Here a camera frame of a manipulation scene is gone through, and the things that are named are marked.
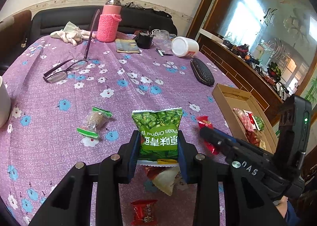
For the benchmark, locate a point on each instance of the black small container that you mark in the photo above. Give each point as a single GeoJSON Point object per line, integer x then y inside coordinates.
{"type": "Point", "coordinates": [144, 39]}

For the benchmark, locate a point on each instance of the pink thermos bottle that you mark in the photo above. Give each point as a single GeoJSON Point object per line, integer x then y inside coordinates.
{"type": "Point", "coordinates": [109, 21]}

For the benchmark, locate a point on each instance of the green peas snack bag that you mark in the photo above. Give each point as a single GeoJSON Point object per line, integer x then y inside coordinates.
{"type": "Point", "coordinates": [159, 134]}

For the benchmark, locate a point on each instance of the pink red snack packet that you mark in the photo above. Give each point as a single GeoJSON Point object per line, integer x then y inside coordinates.
{"type": "Point", "coordinates": [244, 119]}

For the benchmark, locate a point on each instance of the black glasses case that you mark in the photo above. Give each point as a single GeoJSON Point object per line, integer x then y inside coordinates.
{"type": "Point", "coordinates": [202, 72]}

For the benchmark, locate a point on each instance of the beige cloth gloves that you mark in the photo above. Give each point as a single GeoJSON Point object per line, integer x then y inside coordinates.
{"type": "Point", "coordinates": [72, 34]}

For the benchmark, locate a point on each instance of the purple floral tablecloth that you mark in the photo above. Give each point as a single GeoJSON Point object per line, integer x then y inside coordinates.
{"type": "Point", "coordinates": [53, 87]}

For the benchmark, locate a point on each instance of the red white snack packet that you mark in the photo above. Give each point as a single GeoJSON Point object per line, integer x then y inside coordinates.
{"type": "Point", "coordinates": [163, 177]}

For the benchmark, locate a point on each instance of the cardboard snack box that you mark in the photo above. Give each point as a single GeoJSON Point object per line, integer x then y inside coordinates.
{"type": "Point", "coordinates": [229, 98]}

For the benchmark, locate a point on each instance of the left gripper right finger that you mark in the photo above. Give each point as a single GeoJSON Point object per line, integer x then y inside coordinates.
{"type": "Point", "coordinates": [246, 201]}

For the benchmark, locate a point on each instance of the white plastic jar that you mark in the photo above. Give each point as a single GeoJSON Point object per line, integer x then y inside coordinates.
{"type": "Point", "coordinates": [184, 47]}

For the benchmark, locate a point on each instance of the black sofa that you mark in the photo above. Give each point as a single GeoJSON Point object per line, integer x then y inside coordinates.
{"type": "Point", "coordinates": [50, 20]}

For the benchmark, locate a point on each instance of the small black lighter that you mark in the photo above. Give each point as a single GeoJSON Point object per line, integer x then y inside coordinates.
{"type": "Point", "coordinates": [162, 52]}

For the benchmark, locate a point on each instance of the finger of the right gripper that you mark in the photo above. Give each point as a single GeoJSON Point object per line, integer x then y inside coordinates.
{"type": "Point", "coordinates": [244, 148]}
{"type": "Point", "coordinates": [222, 142]}

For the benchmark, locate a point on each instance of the person's hand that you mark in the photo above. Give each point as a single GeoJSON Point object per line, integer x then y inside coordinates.
{"type": "Point", "coordinates": [282, 206]}

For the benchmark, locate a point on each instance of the brown chair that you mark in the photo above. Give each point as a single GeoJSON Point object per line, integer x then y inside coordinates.
{"type": "Point", "coordinates": [14, 31]}

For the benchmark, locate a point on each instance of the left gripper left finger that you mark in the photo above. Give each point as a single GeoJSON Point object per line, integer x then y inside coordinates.
{"type": "Point", "coordinates": [70, 202]}

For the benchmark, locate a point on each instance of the wooden cabinet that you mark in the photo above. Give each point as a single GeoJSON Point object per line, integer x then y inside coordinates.
{"type": "Point", "coordinates": [204, 26]}

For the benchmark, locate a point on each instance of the dark red snack bag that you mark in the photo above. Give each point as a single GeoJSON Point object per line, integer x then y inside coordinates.
{"type": "Point", "coordinates": [254, 137]}

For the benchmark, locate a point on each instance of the clutter on cabinet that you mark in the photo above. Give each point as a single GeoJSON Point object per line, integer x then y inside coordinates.
{"type": "Point", "coordinates": [271, 74]}

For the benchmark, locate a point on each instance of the green white snack packet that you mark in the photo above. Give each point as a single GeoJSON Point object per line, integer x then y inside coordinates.
{"type": "Point", "coordinates": [259, 123]}

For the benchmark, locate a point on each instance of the clear glass jar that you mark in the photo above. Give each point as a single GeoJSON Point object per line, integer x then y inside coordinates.
{"type": "Point", "coordinates": [163, 39]}

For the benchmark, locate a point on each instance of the small notebook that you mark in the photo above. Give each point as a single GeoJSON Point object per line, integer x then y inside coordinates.
{"type": "Point", "coordinates": [126, 46]}

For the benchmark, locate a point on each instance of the red candy bottom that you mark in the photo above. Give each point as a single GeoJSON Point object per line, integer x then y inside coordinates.
{"type": "Point", "coordinates": [144, 212]}

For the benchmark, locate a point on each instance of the white paper cup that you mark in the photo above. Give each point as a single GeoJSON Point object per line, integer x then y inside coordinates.
{"type": "Point", "coordinates": [5, 103]}

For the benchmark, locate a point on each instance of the green-ended clear candy pack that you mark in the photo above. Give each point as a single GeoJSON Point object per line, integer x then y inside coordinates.
{"type": "Point", "coordinates": [93, 122]}

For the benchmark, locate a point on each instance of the glass partition with flowers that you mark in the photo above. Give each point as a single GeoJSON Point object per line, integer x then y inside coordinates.
{"type": "Point", "coordinates": [279, 31]}

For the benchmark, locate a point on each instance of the red candy wrapper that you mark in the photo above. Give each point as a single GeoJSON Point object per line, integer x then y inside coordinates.
{"type": "Point", "coordinates": [207, 133]}

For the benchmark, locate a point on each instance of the black handheld camera device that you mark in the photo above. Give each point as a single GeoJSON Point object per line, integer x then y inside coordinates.
{"type": "Point", "coordinates": [294, 128]}

